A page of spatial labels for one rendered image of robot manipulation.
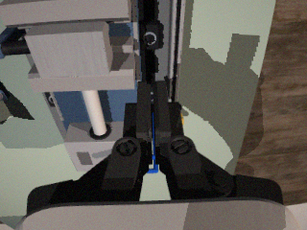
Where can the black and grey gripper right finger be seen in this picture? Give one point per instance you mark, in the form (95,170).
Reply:
(189,174)

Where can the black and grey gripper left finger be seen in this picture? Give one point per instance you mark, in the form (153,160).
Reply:
(119,176)

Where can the dark grey metal block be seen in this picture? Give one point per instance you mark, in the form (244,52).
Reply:
(71,49)

